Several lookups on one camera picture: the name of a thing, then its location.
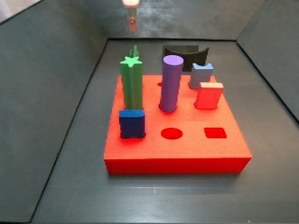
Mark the dark blue peg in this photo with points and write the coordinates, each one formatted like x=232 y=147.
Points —
x=133 y=123

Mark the red peg board base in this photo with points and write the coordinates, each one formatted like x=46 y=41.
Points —
x=189 y=141

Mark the light blue grey peg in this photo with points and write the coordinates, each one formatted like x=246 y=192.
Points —
x=201 y=74

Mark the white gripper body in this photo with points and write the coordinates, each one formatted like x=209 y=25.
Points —
x=132 y=3

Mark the purple cylinder peg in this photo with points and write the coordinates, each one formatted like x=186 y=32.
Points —
x=173 y=70

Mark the black curved fixture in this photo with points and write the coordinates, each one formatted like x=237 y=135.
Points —
x=192 y=54

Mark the green three prong object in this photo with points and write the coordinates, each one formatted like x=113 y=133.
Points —
x=134 y=52

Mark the red rectangular peg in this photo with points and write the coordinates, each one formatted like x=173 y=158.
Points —
x=209 y=95

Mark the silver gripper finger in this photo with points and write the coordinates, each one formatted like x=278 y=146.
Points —
x=133 y=19

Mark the green star peg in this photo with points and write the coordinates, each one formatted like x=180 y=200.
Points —
x=132 y=71

